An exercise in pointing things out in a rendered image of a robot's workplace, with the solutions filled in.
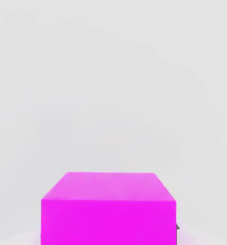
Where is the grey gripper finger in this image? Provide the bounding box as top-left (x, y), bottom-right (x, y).
top-left (175, 223), bottom-right (181, 245)

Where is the small magenta cube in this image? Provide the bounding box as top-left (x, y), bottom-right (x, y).
top-left (40, 171), bottom-right (177, 245)

